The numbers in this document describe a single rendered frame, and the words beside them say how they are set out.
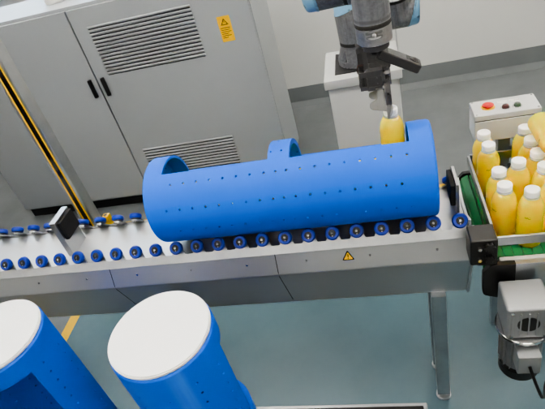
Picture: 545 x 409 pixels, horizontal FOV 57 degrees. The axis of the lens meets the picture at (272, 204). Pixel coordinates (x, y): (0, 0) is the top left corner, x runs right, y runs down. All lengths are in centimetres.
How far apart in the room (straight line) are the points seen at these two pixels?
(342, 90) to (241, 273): 94
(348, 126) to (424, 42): 223
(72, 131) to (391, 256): 263
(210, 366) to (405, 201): 68
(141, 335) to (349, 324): 138
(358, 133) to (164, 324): 131
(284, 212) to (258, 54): 172
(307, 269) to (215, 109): 184
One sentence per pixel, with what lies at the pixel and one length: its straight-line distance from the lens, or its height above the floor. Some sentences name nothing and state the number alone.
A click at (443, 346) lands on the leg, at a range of 201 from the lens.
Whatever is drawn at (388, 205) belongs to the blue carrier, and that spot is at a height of 108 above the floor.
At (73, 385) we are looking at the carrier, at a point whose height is 79.
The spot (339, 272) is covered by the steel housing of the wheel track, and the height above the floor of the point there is 83.
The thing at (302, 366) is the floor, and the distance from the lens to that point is 245.
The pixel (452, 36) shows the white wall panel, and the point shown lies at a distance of 444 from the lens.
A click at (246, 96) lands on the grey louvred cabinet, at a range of 318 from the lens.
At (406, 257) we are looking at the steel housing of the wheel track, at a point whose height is 86.
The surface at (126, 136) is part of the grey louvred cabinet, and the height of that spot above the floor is 58.
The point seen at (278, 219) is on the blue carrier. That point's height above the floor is 107.
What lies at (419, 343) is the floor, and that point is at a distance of 246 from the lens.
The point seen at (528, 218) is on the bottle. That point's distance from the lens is 150.
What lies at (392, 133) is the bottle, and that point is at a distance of 145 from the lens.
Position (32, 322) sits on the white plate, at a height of 104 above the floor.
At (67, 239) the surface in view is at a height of 100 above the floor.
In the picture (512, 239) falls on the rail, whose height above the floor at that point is 97.
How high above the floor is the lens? 198
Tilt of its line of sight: 36 degrees down
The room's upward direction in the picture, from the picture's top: 17 degrees counter-clockwise
